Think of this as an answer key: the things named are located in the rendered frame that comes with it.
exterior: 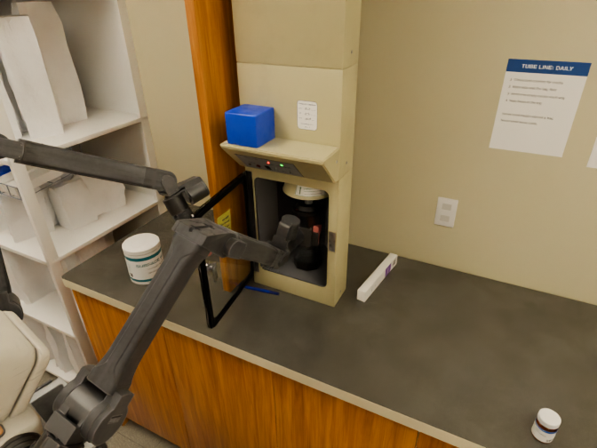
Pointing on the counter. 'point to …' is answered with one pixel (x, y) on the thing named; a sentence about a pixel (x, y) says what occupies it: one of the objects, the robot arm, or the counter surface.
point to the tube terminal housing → (326, 91)
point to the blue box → (250, 125)
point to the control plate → (269, 164)
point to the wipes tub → (142, 257)
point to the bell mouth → (304, 192)
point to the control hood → (328, 170)
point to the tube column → (298, 32)
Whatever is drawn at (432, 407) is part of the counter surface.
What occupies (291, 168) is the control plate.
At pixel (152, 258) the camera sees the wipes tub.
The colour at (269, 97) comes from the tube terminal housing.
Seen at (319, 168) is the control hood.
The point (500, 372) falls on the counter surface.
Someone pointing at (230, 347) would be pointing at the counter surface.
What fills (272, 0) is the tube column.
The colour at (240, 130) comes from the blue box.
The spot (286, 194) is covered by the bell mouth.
